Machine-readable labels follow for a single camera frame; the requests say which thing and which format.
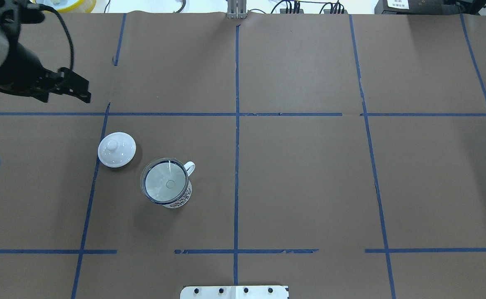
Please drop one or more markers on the white ceramic lid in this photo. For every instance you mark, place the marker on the white ceramic lid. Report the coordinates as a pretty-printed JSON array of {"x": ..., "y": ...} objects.
[{"x": 116, "y": 149}]

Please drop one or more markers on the white enamel mug blue rim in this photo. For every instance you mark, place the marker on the white enamel mug blue rim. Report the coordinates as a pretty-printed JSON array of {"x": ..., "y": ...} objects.
[{"x": 180, "y": 198}]

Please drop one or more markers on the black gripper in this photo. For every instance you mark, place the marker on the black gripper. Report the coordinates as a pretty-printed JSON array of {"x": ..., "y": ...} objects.
[{"x": 18, "y": 66}]

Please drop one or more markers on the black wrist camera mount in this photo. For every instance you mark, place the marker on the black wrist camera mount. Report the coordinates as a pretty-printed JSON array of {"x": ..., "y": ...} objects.
[{"x": 20, "y": 11}]

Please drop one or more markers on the black box device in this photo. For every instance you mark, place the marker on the black box device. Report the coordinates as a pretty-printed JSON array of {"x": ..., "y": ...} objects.
[{"x": 409, "y": 7}]

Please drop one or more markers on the yellow tape roll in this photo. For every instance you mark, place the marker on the yellow tape roll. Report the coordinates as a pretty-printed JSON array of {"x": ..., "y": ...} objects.
[{"x": 72, "y": 6}]

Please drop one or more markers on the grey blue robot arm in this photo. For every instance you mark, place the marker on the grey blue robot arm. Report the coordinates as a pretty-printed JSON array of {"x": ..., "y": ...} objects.
[{"x": 4, "y": 48}]

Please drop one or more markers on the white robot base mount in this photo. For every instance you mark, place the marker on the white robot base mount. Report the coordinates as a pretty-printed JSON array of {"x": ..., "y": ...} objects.
[{"x": 236, "y": 292}]

